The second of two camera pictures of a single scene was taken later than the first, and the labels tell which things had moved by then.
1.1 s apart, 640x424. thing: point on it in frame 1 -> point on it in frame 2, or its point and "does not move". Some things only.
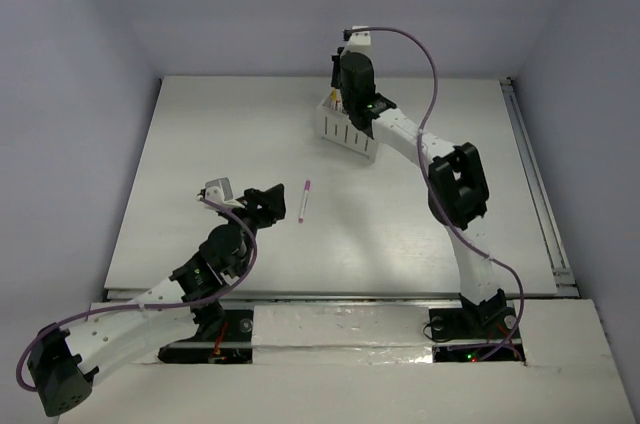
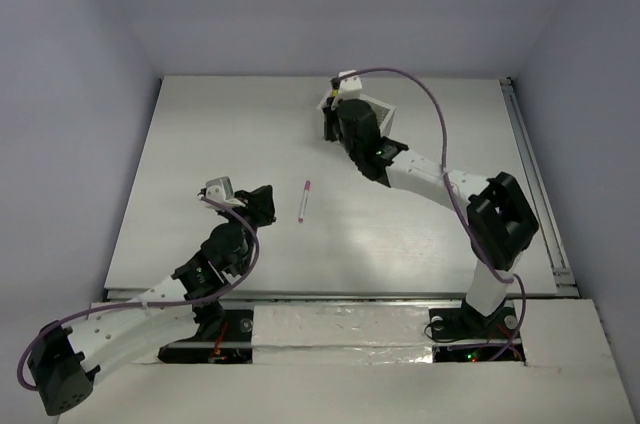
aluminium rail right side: (565, 283) does not move
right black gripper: (336, 81) -> (331, 115)
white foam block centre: (341, 335) does not move
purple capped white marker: (303, 205) does not move
